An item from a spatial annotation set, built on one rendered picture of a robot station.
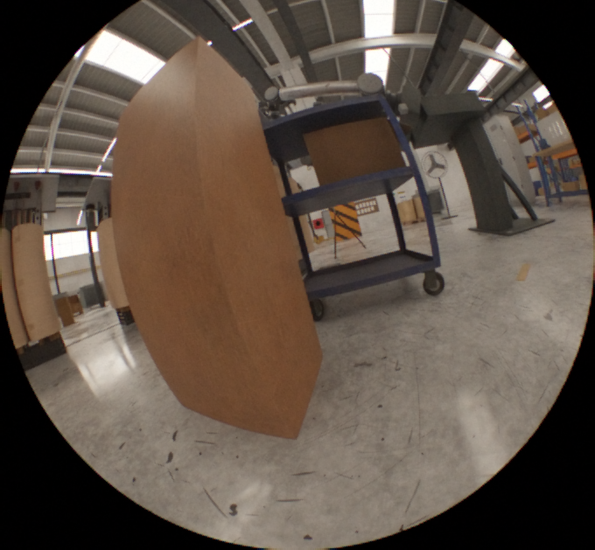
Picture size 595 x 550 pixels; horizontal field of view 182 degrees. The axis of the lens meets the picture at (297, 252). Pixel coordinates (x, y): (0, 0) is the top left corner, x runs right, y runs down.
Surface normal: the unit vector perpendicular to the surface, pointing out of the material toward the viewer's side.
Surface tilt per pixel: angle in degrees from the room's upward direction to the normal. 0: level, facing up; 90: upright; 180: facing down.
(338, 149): 90
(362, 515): 0
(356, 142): 90
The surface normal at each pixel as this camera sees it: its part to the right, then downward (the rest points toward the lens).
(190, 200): -0.27, 0.13
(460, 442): -0.25, -0.97
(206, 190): 0.93, -0.23
